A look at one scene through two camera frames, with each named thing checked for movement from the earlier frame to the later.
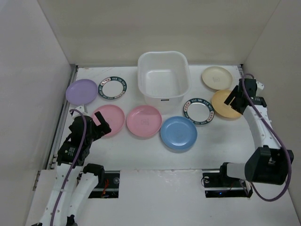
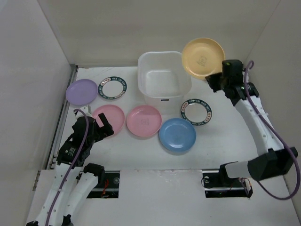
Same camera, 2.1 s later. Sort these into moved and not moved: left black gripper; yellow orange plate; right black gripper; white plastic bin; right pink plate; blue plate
Moved: yellow orange plate; right black gripper
Not moved: white plastic bin; right pink plate; left black gripper; blue plate
